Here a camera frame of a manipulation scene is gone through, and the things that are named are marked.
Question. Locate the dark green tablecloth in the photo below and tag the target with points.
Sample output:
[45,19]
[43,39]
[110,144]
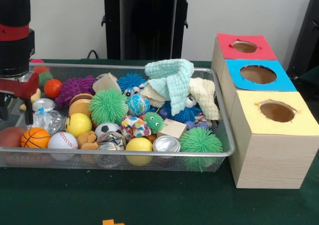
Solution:
[149,200]

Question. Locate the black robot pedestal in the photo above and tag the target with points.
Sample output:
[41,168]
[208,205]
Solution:
[149,26]

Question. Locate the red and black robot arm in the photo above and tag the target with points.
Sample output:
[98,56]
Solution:
[15,31]

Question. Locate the green spiky ball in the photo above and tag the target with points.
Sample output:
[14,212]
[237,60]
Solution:
[108,107]
[201,141]

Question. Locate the small orange basketball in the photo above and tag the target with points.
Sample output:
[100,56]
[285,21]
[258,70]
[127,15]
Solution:
[35,137]

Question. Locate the wooden box with three holes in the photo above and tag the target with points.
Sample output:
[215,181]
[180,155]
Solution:
[269,155]

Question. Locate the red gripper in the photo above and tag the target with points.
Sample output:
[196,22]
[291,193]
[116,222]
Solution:
[20,87]

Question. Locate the purple spiky toy with eyes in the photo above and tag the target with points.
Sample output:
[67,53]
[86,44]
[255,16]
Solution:
[77,88]

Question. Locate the clear mesh bin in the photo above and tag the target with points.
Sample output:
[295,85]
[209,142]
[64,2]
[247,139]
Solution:
[209,78]

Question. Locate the cream muslin cloth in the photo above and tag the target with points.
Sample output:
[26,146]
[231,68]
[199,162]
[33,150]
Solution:
[204,95]

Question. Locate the yellow smiley ball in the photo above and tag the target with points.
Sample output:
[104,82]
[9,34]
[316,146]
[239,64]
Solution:
[79,124]

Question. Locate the mint green cloth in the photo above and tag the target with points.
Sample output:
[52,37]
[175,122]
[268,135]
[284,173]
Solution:
[172,80]

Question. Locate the black can with silver top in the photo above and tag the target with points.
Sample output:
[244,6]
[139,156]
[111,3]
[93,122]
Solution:
[44,104]

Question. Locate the clear plastic packet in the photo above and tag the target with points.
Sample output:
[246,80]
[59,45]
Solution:
[52,121]

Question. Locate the white baseball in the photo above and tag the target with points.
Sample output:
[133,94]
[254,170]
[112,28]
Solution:
[63,140]

